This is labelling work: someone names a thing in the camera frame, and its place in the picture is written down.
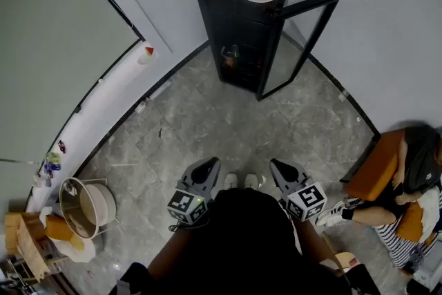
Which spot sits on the person's right white shoe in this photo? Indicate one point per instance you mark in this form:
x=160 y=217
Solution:
x=251 y=181

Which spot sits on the yellow cushion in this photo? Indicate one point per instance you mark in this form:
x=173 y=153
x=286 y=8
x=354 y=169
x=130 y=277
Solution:
x=77 y=242

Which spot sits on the white pillow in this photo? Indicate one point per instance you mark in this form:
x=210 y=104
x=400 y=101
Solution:
x=433 y=210

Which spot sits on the orange sofa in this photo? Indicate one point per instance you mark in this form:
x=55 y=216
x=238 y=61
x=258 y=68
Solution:
x=376 y=166

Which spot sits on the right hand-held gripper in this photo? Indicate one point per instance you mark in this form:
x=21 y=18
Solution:
x=305 y=202

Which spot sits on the person's left forearm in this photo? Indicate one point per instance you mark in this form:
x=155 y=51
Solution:
x=172 y=252

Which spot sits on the round beige bin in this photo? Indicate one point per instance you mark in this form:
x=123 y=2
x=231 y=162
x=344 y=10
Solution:
x=93 y=207

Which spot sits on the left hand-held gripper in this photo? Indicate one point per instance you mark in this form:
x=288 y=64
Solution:
x=188 y=205

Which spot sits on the green packet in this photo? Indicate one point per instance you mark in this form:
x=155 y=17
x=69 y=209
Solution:
x=53 y=157

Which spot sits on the small orange item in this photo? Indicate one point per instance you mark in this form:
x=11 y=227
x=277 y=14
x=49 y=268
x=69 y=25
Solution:
x=228 y=62

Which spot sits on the small white bottle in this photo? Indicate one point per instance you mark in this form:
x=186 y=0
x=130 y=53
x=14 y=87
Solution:
x=141 y=106

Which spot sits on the white window ledge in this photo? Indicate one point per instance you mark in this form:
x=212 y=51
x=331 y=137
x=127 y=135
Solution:
x=100 y=107

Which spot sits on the crumpled white paper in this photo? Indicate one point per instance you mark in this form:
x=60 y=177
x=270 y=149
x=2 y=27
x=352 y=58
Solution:
x=70 y=188

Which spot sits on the white spray bottle red top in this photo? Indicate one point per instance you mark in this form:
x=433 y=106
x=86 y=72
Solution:
x=145 y=57

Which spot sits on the red toy car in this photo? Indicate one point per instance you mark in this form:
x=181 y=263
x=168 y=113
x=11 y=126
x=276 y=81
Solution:
x=61 y=146

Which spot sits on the person's right forearm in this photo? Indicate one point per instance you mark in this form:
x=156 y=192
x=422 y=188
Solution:
x=317 y=245

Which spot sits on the dark glass bottle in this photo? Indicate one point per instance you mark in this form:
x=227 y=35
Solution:
x=235 y=51

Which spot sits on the small white container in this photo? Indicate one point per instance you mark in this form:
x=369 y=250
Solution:
x=42 y=180

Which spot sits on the orange seat cushion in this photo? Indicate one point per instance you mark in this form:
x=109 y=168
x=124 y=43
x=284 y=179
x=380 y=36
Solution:
x=411 y=222

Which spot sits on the person's white shoe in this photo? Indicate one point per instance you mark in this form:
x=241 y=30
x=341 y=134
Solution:
x=251 y=181
x=230 y=181

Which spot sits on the person's black clothing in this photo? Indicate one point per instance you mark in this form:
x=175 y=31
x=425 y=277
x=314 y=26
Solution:
x=248 y=245

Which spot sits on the person's left white shoe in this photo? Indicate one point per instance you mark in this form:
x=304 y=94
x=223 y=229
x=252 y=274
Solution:
x=230 y=181

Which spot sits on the white appliance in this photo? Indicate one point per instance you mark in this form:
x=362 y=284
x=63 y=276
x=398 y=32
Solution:
x=430 y=269

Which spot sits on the black mini fridge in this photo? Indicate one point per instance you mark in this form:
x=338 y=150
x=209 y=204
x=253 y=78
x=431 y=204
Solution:
x=241 y=27

